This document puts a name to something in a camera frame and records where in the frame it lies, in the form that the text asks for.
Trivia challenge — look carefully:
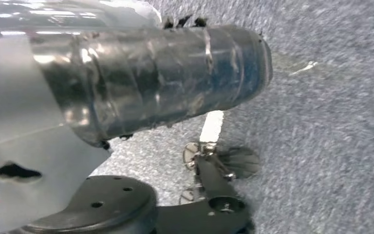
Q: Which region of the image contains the black wheeled base frame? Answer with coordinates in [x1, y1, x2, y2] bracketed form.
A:
[9, 142, 262, 234]

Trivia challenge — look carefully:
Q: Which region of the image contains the silver floor tape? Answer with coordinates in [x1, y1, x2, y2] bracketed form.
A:
[199, 110, 225, 143]

